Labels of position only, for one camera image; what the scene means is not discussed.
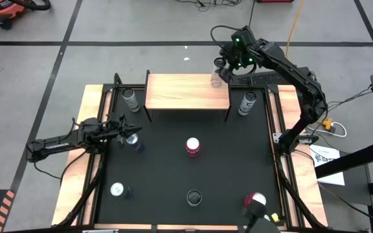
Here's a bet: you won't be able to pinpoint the white cable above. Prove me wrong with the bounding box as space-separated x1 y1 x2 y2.
306 121 348 139

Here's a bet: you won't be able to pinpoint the black perforated computer case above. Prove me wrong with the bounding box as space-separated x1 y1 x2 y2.
230 67 320 109

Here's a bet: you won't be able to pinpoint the white printed paper sheet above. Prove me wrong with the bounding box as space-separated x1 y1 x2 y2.
309 144 346 186

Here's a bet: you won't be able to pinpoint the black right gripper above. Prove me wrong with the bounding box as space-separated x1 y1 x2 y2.
219 41 258 84

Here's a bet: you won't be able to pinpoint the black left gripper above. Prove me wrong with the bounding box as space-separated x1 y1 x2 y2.
104 113 143 149

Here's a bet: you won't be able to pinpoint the yellow extension cord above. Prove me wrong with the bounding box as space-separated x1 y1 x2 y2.
283 0 306 61

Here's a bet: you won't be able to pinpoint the black vacuum hose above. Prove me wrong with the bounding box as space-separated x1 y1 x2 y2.
10 0 52 12

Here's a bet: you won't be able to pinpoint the black metal beam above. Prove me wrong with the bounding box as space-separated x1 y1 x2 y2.
314 140 373 179

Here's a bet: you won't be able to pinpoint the red lettered soda can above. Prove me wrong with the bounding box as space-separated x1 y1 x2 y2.
185 137 202 159

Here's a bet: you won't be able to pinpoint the black cable tangle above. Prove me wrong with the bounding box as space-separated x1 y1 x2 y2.
173 0 243 12

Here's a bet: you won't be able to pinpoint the teal can silver lid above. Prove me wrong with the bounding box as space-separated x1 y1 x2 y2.
125 133 146 153

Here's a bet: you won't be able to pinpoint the wooden shelf black legs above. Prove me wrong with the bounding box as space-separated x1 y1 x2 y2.
142 69 232 124

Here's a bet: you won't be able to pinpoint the dark blue can silver lid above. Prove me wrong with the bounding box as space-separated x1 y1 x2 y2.
109 182 132 199

